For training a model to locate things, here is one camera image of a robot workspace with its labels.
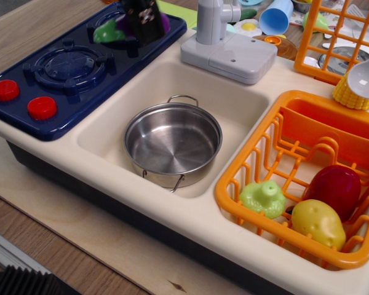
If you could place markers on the red stove knob right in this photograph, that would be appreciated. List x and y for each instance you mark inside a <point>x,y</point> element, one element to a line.
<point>42,108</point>

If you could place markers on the toy fried egg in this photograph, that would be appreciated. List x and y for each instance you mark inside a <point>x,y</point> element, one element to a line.
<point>248,27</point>

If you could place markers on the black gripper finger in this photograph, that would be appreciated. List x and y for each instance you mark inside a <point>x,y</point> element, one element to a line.
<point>145,20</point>

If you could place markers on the dark green toy cucumber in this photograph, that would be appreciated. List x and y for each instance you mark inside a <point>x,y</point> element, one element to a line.
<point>246,13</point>

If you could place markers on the purple toy eggplant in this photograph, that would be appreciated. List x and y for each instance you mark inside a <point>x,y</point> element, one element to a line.
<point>118,29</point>

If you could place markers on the grey toy faucet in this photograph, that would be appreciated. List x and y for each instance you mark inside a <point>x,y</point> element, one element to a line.
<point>213,48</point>

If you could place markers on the dark red toy fruit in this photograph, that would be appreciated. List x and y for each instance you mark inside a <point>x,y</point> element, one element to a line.
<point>337,186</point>

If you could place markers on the beige toy kitchen sink unit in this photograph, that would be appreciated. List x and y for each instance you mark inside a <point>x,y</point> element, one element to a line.
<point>92,152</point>

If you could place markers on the red stove knob left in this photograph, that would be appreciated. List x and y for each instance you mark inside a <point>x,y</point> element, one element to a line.
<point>9,90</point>

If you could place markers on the light green toy vegetable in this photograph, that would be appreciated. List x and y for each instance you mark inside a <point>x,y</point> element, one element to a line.
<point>266,197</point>

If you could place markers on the red stove knob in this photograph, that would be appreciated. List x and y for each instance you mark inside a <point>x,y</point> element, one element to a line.
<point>9,90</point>
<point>42,108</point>

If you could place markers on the yellow toy corn cob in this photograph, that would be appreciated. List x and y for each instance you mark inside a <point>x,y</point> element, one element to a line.
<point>346,97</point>

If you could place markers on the steel pot behind rack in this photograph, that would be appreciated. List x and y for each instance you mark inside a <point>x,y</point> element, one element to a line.
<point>338,65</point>

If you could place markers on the black ribbed object bottom left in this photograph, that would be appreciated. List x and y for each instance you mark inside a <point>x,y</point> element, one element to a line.
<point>23,281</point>

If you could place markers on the yellow toy potato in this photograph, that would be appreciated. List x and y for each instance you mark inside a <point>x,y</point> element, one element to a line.
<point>319,220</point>

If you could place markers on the brown toy lid orange knob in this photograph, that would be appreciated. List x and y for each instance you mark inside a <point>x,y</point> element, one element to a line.
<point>285,48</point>

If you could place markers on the green cutting board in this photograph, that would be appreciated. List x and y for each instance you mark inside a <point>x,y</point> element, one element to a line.
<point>190,16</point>

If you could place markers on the steel pan with handles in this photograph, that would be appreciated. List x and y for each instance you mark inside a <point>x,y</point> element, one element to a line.
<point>173,144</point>

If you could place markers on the dark blue toy stove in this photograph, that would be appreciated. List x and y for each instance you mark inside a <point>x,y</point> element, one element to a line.
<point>78,74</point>

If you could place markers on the light blue plastic cup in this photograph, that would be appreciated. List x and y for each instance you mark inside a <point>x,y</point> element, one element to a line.
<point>275,19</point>

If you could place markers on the orange dish drying basket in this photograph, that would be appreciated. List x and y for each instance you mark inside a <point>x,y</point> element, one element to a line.
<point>300,135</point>

